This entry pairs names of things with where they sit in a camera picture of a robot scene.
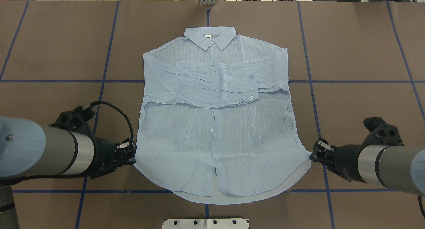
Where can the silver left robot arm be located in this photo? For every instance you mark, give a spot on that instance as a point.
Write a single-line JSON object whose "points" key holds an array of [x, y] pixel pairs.
{"points": [[31, 151]]}

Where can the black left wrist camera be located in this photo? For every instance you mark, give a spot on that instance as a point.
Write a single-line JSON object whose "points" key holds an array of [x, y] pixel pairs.
{"points": [[75, 120]]}

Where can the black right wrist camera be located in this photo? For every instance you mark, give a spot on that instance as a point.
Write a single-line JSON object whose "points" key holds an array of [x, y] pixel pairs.
{"points": [[381, 133]]}

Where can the blue tape grid lines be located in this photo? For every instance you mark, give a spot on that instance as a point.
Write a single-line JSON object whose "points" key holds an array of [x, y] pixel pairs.
{"points": [[347, 62]]}

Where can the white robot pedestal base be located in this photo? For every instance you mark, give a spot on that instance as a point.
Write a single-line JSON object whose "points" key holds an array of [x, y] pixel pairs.
{"points": [[207, 223]]}

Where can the light blue button-up shirt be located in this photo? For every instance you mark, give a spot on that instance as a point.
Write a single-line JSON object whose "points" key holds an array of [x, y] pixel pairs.
{"points": [[217, 125]]}

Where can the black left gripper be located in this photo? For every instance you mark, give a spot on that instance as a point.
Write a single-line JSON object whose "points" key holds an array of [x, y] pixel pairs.
{"points": [[105, 153]]}

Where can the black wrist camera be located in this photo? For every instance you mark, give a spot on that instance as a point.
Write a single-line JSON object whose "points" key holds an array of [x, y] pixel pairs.
{"points": [[75, 120], [381, 133]]}

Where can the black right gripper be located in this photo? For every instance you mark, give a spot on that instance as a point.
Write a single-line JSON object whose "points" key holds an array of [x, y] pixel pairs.
{"points": [[346, 159]]}

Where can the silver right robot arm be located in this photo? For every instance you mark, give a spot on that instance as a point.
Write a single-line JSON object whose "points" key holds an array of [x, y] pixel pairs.
{"points": [[399, 168]]}

